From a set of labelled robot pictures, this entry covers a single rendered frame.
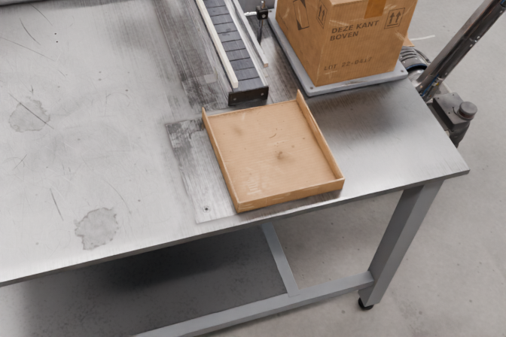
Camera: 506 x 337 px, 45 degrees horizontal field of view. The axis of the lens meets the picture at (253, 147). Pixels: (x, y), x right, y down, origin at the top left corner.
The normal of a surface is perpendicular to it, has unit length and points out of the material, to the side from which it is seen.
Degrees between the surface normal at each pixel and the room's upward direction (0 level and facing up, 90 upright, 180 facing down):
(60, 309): 0
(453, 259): 0
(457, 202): 0
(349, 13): 90
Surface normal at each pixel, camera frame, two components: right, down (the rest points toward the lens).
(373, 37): 0.34, 0.74
